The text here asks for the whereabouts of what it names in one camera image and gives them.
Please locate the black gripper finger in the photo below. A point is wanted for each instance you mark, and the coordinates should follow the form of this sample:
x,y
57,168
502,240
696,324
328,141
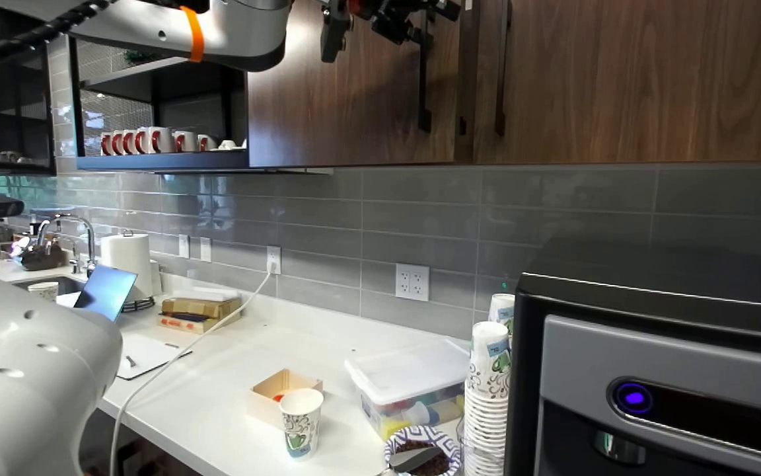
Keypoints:
x,y
407,24
445,8

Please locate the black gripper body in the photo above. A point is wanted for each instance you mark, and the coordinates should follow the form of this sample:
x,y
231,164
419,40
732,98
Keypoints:
x,y
366,11

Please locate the black open shelf unit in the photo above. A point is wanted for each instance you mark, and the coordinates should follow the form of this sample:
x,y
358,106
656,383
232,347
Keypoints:
x,y
160,162

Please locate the red and white mug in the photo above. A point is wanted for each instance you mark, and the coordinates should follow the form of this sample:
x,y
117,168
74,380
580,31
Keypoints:
x,y
203,141
107,143
182,141
154,141
124,141

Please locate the flat brown box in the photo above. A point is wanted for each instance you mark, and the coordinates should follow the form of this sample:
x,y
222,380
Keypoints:
x,y
198,307

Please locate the white paper towel roll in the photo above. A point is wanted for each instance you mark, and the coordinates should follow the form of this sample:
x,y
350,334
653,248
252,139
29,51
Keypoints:
x,y
128,260

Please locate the chrome sink faucet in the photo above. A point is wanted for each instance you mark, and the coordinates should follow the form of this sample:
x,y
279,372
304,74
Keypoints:
x,y
88,242

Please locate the clear plastic container white lid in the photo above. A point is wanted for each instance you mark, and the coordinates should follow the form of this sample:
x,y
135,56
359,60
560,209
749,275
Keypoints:
x,y
407,387

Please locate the blue tablet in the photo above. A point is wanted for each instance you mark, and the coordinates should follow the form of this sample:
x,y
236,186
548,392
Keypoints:
x,y
103,293

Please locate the shallow wooden box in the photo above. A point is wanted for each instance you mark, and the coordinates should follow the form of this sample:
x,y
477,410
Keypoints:
x,y
273,387

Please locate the dark countertop caddy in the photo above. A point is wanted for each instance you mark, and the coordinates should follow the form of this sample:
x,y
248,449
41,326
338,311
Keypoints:
x,y
42,252

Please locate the white paper sheet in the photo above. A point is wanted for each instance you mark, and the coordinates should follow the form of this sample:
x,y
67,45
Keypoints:
x,y
147,355

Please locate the patterned paper cup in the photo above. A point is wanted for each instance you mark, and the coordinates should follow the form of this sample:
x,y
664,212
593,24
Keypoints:
x,y
302,424

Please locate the black coffee machine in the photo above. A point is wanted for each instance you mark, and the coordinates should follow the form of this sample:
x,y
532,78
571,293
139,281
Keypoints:
x,y
660,372

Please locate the patterned paper bowl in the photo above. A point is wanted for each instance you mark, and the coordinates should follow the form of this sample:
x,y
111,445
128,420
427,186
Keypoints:
x,y
424,451

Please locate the white wall outlet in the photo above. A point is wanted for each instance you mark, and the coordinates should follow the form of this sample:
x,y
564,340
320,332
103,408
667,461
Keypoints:
x,y
273,260
203,249
182,248
412,281

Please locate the black wall shelf frame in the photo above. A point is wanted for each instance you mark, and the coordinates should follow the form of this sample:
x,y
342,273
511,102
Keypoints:
x,y
13,133

